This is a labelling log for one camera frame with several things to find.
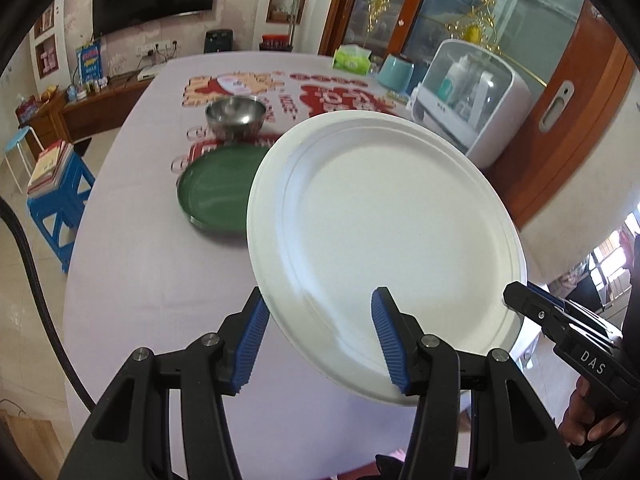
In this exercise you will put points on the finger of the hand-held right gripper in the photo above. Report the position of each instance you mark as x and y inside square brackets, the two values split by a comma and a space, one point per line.
[545, 295]
[535, 310]

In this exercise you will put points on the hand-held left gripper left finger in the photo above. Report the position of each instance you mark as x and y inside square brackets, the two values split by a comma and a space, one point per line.
[250, 340]

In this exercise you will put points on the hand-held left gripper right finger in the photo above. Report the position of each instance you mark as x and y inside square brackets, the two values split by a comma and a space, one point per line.
[387, 340]

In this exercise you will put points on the white paper plate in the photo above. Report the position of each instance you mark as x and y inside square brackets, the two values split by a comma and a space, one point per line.
[380, 220]

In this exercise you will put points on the green plate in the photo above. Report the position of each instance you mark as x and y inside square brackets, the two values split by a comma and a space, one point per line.
[215, 190]

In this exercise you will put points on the small steel bowl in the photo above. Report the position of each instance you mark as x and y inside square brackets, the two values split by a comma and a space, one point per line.
[235, 120]

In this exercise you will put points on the person's right hand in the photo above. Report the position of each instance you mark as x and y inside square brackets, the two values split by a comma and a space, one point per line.
[572, 420]

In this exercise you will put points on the wooden sliding door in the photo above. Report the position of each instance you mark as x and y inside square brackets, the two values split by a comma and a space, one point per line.
[575, 160]

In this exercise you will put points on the white countertop sterilizer cabinet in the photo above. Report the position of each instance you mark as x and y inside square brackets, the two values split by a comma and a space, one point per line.
[500, 110]

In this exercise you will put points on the blue plastic stool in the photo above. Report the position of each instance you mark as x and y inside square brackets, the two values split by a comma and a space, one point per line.
[60, 210]

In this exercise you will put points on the stack of books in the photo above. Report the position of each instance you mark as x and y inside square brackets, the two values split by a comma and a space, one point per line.
[50, 165]

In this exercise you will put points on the light blue cup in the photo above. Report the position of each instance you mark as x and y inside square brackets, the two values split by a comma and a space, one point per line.
[395, 72]

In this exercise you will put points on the gold ornament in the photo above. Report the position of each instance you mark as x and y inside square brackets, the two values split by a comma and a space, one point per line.
[472, 32]

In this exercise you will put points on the wooden television cabinet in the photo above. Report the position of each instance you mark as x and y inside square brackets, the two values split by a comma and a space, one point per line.
[90, 110]

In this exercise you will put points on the green tissue pack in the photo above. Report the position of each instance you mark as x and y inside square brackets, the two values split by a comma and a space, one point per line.
[352, 59]

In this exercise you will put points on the white set-top box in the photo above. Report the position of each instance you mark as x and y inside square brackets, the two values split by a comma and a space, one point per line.
[150, 72]

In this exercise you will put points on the red cup rack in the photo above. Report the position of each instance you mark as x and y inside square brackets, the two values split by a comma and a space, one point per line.
[276, 42]

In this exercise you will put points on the glass display cabinet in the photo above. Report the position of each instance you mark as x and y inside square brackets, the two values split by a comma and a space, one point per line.
[425, 0]

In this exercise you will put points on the blue standing sign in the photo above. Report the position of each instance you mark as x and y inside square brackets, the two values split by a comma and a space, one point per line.
[89, 60]

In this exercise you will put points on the wall power outlets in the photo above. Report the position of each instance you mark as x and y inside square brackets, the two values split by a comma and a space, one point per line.
[157, 49]

